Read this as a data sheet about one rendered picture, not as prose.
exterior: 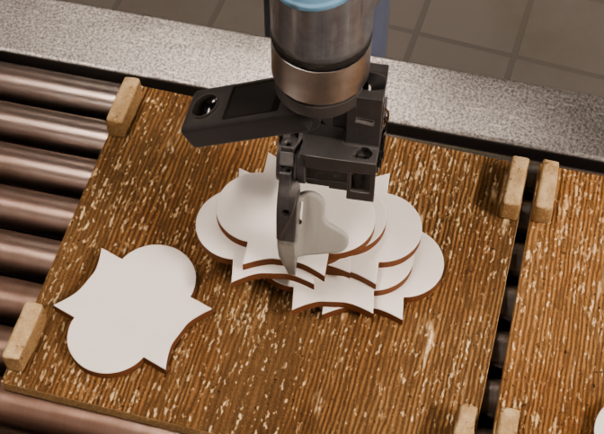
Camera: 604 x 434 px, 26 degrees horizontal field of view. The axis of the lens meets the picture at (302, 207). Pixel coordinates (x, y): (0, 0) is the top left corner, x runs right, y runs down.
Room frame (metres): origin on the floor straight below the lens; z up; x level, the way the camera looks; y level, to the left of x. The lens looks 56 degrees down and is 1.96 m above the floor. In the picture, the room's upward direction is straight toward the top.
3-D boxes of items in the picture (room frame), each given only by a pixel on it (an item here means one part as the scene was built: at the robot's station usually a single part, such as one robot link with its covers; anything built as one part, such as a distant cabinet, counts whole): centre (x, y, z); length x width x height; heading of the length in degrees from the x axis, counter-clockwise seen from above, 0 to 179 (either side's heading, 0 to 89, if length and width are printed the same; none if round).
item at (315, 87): (0.65, -0.01, 1.22); 0.08 x 0.08 x 0.05
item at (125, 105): (0.82, 0.18, 0.95); 0.06 x 0.02 x 0.03; 165
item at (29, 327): (0.56, 0.24, 0.95); 0.06 x 0.02 x 0.03; 165
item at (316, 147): (0.65, -0.02, 1.14); 0.09 x 0.08 x 0.12; 80
